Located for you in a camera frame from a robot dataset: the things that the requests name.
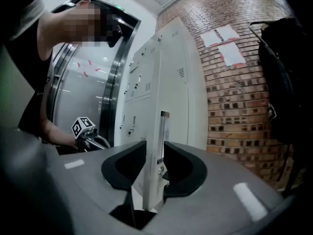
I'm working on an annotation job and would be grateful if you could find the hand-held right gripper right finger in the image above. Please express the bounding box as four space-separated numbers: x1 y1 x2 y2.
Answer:
162 141 208 198

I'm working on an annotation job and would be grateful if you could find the grey metal locker cabinet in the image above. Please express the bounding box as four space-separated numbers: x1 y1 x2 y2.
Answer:
119 16 209 212

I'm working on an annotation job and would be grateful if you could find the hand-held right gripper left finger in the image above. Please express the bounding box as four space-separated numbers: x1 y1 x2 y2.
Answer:
101 140 148 191

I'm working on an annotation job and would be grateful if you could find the white paper sheet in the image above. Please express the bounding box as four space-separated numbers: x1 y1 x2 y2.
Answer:
200 31 223 48
216 24 240 41
217 42 246 67

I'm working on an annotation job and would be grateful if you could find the person's head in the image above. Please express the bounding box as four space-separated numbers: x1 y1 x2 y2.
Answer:
36 0 123 58

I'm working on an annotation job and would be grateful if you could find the person's left forearm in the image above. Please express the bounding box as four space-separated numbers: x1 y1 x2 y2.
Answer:
40 117 79 149

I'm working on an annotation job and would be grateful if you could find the person's black clothing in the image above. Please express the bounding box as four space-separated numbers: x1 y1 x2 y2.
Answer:
17 49 54 141

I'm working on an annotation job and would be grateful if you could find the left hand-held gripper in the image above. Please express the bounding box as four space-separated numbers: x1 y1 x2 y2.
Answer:
71 116 112 153

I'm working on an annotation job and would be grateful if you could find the black backpack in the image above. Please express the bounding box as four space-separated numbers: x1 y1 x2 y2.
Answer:
257 17 312 145

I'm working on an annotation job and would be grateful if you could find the black metal tube rack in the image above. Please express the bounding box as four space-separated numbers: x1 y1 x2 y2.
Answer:
248 20 270 44

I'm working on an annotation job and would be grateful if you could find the steel lift door frame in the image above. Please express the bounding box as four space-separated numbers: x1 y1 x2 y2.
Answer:
45 0 142 148

